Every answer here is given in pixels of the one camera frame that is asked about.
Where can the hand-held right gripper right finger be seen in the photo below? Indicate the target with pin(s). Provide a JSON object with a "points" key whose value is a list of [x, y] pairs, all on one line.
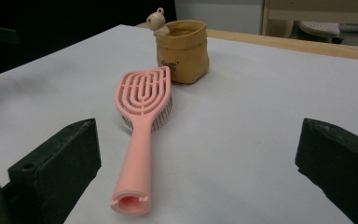
{"points": [[338, 161]]}

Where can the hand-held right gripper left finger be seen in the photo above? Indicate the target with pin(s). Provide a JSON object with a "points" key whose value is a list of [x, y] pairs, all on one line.
{"points": [[59, 168]]}

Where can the pink hairbrush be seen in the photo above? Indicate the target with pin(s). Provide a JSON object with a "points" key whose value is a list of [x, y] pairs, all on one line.
{"points": [[138, 149]]}

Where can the small brown wooden cup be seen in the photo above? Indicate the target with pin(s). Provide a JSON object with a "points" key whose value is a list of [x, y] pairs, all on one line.
{"points": [[183, 56]]}

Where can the wooden table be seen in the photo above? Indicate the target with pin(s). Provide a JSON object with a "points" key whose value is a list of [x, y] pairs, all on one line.
{"points": [[292, 45]]}

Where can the white office chair base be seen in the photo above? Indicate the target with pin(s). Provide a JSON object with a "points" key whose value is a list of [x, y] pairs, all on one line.
{"points": [[320, 28]]}

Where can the light wooden desk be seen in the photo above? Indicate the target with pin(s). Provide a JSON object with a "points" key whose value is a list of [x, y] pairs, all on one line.
{"points": [[320, 12]]}

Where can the beige bear figurine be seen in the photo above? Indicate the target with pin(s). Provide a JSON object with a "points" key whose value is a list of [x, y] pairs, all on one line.
{"points": [[156, 21]]}

